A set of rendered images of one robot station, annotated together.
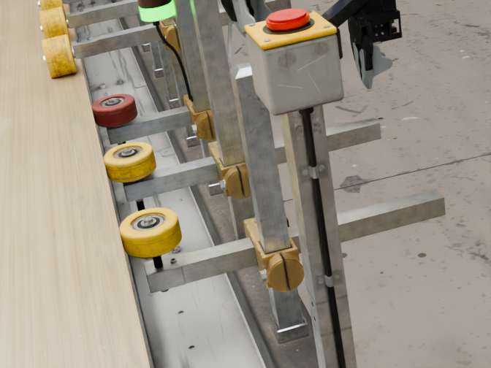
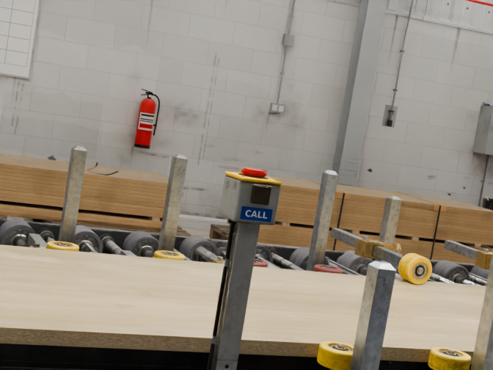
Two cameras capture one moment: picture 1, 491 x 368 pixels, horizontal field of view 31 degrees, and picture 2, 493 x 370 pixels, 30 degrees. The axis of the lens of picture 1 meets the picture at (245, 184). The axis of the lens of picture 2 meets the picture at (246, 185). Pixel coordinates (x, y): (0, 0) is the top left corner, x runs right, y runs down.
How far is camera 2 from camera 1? 152 cm
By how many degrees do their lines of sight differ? 75
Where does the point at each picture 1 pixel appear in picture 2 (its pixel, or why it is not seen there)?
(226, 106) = (481, 347)
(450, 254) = not seen: outside the picture
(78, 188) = (394, 341)
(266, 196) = (355, 360)
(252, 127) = (364, 304)
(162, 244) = (323, 357)
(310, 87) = (228, 205)
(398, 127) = not seen: outside the picture
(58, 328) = not seen: hidden behind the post
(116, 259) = (296, 340)
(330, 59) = (235, 194)
